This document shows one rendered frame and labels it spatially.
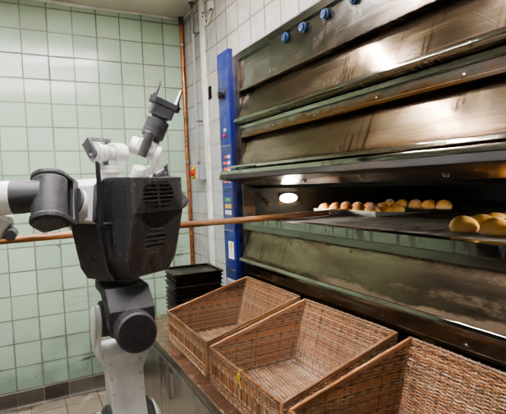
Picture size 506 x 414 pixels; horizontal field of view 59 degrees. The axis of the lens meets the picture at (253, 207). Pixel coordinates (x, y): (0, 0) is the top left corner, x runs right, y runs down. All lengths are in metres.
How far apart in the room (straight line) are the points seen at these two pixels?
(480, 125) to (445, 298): 0.52
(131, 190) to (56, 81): 2.10
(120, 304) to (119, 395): 0.32
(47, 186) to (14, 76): 2.05
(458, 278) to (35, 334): 2.63
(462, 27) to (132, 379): 1.42
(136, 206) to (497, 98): 1.01
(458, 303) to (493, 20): 0.78
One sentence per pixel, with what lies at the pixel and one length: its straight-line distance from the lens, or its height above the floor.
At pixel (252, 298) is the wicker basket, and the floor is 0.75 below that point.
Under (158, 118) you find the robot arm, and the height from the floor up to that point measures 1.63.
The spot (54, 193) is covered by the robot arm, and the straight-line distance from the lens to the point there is 1.28.
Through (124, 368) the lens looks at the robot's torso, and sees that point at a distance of 1.54.
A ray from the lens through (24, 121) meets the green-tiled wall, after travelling 3.24.
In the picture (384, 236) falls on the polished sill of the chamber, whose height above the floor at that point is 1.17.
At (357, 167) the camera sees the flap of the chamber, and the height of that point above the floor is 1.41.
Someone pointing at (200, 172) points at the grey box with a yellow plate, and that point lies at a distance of 3.05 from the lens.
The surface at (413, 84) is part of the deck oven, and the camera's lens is 1.56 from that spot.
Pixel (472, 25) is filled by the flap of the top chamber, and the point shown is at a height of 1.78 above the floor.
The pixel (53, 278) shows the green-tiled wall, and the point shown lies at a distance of 3.26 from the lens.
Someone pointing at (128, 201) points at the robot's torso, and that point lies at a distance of 1.26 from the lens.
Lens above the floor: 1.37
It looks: 3 degrees down
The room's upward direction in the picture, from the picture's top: 2 degrees counter-clockwise
